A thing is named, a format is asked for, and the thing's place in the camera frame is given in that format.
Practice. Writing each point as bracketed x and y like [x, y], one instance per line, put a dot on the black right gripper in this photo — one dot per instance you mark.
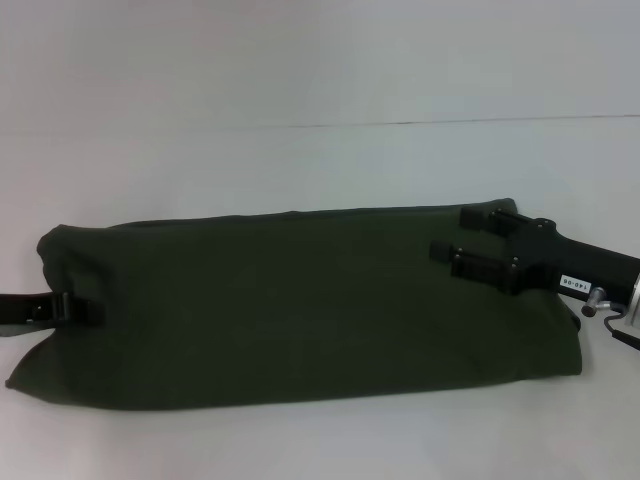
[560, 260]

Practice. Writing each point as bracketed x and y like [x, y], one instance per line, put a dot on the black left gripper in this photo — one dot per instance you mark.
[22, 310]

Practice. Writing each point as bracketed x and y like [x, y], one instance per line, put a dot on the dark green printed t-shirt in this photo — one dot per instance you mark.
[300, 310]

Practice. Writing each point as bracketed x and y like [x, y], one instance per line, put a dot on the white and silver right robot arm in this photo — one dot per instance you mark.
[632, 305]

